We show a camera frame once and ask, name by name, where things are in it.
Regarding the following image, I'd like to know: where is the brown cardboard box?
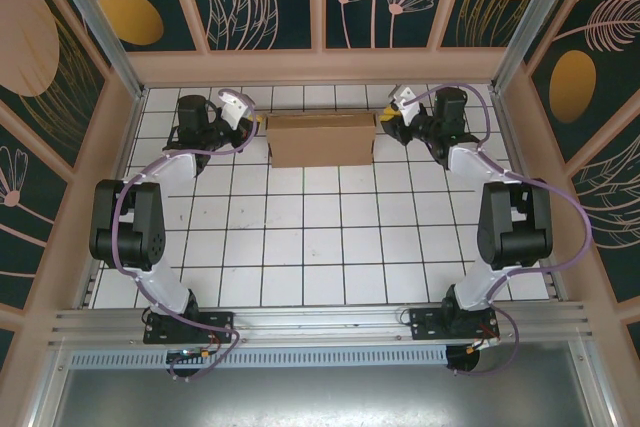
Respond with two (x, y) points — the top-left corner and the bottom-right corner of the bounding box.
(264, 111), (380, 169)

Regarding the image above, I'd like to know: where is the grey sheet metal panel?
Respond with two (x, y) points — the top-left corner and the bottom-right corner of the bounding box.
(29, 366), (616, 427)

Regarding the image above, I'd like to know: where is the aluminium side rail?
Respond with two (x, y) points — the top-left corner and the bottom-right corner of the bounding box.
(490, 90), (569, 301)
(79, 89), (149, 309)

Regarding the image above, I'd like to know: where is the aluminium corner post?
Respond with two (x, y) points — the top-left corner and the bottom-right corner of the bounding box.
(39, 0), (149, 101)
(489, 0), (581, 93)

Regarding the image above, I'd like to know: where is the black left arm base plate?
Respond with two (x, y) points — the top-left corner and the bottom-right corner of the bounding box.
(143, 310), (236, 346)

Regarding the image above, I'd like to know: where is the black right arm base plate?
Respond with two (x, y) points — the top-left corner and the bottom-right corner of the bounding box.
(408, 306), (501, 343)

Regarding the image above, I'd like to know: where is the aluminium mounting rail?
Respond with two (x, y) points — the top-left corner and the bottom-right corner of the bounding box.
(47, 302), (596, 348)

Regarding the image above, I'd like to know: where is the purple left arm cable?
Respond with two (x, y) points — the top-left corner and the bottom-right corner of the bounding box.
(112, 88), (261, 384)

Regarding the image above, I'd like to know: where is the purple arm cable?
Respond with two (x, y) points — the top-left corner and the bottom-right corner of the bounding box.
(407, 82), (594, 378)
(112, 88), (261, 384)

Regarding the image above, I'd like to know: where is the small circuit board with wires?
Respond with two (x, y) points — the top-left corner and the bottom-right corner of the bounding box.
(166, 346), (224, 364)

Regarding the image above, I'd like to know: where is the small connector with orange wires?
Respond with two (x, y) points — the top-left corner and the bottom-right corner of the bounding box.
(467, 334), (502, 354)

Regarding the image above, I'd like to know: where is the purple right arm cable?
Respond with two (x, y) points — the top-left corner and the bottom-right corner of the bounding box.
(407, 82), (594, 378)

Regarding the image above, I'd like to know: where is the grey slotted cable duct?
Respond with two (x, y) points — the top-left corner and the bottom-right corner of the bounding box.
(69, 346), (449, 368)

